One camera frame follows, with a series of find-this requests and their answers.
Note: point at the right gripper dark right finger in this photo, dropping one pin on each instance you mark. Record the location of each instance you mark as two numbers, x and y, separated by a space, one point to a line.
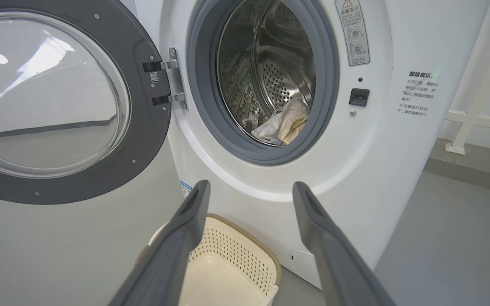
334 263

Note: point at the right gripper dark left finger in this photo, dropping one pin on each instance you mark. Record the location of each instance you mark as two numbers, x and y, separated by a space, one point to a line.
172 255

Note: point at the round black glass washer door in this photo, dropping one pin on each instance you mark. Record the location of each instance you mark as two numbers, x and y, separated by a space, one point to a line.
143 127

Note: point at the cream white garment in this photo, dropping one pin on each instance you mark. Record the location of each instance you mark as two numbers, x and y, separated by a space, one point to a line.
287 123

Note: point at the cream perforated laundry basket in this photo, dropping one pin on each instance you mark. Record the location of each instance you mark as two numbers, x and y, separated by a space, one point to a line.
228 280

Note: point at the white front-load washing machine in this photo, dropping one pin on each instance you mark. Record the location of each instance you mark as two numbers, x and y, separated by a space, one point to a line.
377 170

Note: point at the black door latch socket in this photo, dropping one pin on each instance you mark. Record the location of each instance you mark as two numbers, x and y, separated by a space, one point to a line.
359 97

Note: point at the grey rubber door gasket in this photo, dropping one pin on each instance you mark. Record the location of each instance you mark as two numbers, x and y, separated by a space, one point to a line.
202 85

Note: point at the metal door hinge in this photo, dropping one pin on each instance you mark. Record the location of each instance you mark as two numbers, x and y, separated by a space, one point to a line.
177 80

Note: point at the round white filter cover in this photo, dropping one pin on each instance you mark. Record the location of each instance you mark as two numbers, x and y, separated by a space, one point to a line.
302 265

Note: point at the blue energy label sticker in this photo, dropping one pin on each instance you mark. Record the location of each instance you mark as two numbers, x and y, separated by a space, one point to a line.
185 189

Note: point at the black text notice sticker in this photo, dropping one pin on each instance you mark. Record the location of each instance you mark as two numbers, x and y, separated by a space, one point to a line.
417 93

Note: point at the perforated steel washer drum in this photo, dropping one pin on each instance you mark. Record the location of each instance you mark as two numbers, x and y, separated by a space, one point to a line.
270 55

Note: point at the grey warning label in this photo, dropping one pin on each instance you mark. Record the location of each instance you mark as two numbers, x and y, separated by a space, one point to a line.
352 34

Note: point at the white metal railing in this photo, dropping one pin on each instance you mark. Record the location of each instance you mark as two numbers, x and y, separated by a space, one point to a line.
483 63

